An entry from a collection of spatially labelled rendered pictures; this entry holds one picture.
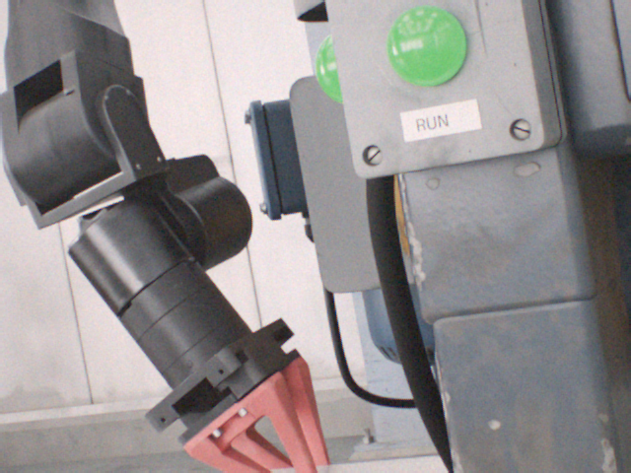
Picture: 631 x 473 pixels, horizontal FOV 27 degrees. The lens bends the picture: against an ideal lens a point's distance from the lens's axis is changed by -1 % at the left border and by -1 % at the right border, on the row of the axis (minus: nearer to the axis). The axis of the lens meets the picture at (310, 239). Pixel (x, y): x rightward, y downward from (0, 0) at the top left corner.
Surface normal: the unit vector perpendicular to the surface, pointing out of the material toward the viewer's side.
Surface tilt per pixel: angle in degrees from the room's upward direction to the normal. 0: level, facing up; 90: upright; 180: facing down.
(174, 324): 84
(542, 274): 90
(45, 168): 113
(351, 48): 90
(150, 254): 70
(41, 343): 90
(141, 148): 77
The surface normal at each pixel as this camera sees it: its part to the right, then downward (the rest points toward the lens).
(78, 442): -0.37, 0.11
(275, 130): 0.07, 0.04
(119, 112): 0.79, -0.35
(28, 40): -0.58, -0.20
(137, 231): 0.37, -0.41
